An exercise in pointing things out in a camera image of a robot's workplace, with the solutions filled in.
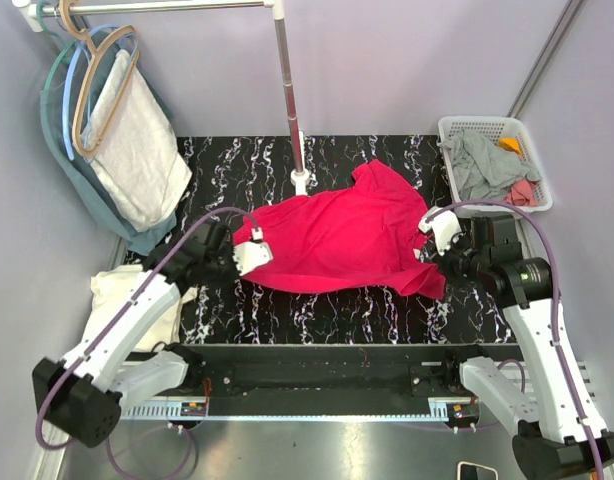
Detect green plastic hanger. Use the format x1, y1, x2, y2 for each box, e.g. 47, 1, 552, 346
36, 1, 78, 90

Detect blue plastic hanger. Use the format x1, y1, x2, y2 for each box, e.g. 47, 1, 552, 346
61, 24, 139, 161

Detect teal garment on hanger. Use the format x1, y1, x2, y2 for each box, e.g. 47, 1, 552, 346
40, 60, 177, 256

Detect tan wooden hanger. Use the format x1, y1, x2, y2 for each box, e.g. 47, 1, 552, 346
58, 0, 140, 160

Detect pink red t shirt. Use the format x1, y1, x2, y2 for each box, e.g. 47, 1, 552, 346
233, 160, 445, 299

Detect smartphone with white edge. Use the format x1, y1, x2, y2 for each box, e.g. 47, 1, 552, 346
457, 461, 499, 480

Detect white plastic laundry basket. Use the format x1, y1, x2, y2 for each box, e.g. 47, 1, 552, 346
438, 115, 553, 213

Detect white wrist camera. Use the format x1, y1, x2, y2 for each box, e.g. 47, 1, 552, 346
418, 207, 462, 255
233, 227, 273, 277

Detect salmon pink t shirt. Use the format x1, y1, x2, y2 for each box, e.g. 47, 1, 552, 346
504, 179, 538, 207

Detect aluminium frame rail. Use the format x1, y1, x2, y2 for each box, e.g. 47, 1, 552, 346
34, 357, 614, 480

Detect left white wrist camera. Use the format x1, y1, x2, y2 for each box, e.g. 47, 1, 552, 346
233, 227, 273, 277

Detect metal clothes rack stand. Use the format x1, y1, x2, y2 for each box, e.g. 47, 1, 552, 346
12, 1, 311, 196

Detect white towel on hanger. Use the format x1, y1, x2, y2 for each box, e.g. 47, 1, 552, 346
81, 50, 191, 232

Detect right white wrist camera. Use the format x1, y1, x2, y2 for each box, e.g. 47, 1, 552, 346
418, 207, 462, 255

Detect cream folded t shirt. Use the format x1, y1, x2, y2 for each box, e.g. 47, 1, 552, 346
82, 265, 198, 352

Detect grey t shirt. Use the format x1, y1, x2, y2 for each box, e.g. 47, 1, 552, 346
441, 130, 542, 201

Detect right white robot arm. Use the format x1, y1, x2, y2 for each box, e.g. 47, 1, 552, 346
419, 209, 614, 479

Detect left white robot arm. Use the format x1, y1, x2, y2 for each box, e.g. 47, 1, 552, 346
32, 221, 239, 449

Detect orange garment in basket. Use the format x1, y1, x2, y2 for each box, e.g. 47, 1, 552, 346
498, 137, 522, 156

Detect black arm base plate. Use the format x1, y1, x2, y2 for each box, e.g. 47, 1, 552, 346
145, 343, 501, 419

